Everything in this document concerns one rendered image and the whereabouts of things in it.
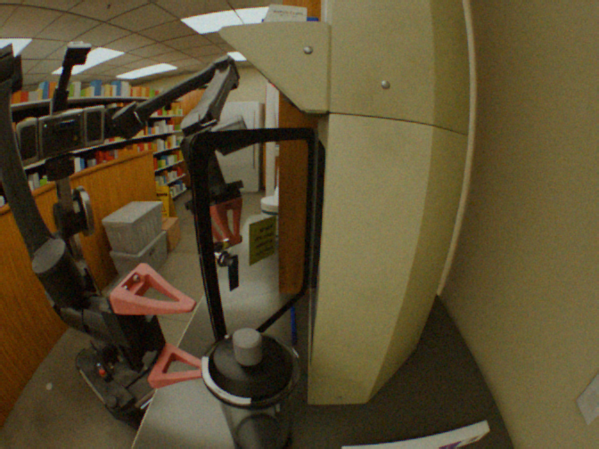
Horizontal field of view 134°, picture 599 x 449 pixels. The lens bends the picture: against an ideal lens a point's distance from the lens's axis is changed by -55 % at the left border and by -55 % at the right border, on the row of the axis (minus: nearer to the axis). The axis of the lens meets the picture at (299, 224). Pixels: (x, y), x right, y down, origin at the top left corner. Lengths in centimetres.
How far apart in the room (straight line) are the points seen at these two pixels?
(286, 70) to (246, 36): 6
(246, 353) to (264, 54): 29
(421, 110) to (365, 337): 29
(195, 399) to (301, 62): 55
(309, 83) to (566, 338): 55
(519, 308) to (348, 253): 43
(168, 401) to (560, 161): 85
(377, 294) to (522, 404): 44
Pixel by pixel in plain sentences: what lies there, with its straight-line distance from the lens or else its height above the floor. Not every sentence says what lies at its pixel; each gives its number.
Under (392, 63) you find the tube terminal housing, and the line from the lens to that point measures 29.
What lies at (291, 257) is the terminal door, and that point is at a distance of 58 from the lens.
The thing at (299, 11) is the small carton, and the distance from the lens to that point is 39.
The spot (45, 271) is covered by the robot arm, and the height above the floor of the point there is 129.
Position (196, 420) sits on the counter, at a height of 94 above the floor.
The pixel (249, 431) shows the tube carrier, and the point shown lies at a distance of 36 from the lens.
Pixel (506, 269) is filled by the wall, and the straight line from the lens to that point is 65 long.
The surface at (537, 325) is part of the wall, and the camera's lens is 59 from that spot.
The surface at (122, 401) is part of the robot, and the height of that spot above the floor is 28.
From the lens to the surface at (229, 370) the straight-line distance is 28.
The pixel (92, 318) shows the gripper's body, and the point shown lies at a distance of 34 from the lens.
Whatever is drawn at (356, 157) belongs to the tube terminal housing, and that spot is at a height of 137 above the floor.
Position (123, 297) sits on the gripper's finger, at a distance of 26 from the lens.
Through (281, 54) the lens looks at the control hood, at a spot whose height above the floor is 147.
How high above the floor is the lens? 140
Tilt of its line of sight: 22 degrees down
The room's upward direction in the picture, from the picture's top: 2 degrees clockwise
